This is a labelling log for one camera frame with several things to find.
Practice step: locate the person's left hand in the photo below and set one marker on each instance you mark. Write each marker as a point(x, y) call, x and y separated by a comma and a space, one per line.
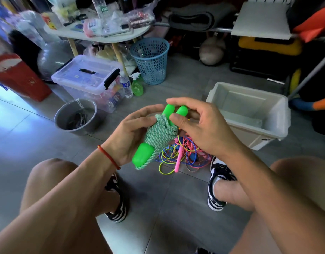
point(128, 137)

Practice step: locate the person's right hand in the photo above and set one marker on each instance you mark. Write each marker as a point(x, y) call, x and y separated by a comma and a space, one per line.
point(210, 129)

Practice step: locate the white plastic bin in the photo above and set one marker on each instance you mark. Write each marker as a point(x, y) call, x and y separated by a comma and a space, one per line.
point(247, 108)

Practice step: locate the person's left forearm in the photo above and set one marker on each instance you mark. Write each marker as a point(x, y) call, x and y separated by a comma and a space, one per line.
point(51, 214)

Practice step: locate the person's right forearm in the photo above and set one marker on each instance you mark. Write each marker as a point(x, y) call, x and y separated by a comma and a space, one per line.
point(284, 203)

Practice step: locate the person's left leg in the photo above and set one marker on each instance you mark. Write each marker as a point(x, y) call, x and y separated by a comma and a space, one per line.
point(46, 187)

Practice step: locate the person's leg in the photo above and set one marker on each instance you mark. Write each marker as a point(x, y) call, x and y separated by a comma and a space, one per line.
point(305, 182)
point(46, 187)

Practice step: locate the person's right leg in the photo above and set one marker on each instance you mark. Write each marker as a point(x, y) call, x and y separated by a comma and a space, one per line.
point(305, 182)

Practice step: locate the black white right shoe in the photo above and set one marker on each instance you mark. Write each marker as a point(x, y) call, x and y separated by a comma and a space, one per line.
point(218, 169)

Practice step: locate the black white shoe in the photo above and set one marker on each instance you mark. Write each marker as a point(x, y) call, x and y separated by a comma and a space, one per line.
point(218, 169)
point(119, 211)

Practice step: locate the green spray bottle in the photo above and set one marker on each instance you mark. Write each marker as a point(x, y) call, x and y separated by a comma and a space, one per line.
point(137, 88)

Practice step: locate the small plastic water bottle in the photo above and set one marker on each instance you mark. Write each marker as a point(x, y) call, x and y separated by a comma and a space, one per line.
point(126, 87)

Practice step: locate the grey metal basin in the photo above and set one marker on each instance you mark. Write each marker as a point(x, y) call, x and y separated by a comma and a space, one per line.
point(61, 116)

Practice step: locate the black white left shoe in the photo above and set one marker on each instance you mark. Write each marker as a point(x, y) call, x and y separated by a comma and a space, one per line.
point(119, 211)

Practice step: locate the blue mesh plastic basket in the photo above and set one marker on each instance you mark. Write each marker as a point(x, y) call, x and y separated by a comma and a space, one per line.
point(149, 63)

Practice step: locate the brown ball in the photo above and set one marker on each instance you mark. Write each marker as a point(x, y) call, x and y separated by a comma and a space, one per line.
point(212, 51)

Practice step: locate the clear bin with black latches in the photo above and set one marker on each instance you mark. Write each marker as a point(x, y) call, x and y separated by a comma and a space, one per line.
point(80, 74)

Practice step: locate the yellow black case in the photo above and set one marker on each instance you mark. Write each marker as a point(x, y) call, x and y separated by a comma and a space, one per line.
point(268, 46)

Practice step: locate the multicoloured hula hoop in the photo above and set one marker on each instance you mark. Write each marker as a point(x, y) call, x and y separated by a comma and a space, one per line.
point(310, 104)

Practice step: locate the grey exercise ball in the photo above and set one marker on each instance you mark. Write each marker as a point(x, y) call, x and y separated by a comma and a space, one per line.
point(54, 60)

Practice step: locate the grey folded mat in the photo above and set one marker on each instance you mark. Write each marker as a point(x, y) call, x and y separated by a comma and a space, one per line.
point(199, 18)

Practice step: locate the pink white packet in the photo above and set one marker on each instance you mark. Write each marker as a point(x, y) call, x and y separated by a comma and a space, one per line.
point(92, 27)

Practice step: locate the white round table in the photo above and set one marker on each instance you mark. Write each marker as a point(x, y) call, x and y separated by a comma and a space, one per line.
point(72, 33)

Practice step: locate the grey flat board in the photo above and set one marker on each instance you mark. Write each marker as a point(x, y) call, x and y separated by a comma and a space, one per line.
point(260, 21)

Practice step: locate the clear plastic bag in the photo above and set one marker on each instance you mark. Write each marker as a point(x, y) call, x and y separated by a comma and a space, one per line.
point(141, 17)

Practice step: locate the navy patterned shorts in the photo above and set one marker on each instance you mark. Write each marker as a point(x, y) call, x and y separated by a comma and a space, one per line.
point(203, 251)

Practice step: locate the red bag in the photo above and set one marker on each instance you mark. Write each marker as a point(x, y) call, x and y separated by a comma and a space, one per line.
point(19, 79)

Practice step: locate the large plastic water bottle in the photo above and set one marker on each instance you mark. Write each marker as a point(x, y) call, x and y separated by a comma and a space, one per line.
point(100, 6)

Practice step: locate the white plastic bag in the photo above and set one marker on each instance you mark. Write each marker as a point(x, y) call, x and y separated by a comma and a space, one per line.
point(30, 26)

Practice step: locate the black red inflatable toy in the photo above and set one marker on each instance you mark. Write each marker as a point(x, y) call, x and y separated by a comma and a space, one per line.
point(313, 21)

